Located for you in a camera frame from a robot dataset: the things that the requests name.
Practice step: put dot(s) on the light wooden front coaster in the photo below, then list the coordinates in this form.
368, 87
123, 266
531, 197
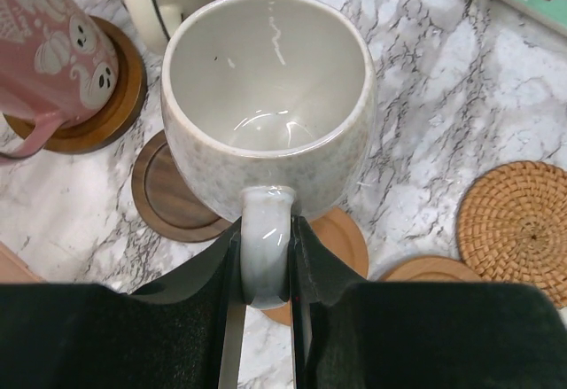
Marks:
431, 268

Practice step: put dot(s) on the peach mesh file organizer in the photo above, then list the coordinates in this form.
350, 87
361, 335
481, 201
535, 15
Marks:
13, 270

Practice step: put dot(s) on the brown ringed wooden coaster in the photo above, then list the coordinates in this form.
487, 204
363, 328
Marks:
115, 117

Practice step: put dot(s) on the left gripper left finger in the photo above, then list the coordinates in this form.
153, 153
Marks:
182, 330

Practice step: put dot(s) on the dark brown wooden coaster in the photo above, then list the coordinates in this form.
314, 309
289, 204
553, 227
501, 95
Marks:
164, 201

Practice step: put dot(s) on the white cream mug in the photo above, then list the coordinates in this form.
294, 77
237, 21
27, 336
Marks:
268, 108

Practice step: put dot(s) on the red pink mug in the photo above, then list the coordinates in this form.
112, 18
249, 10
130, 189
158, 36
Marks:
58, 69

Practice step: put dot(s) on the light wooden coaster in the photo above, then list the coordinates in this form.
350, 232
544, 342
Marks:
431, 268
341, 247

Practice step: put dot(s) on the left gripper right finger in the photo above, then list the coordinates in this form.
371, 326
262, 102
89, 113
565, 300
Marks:
348, 332

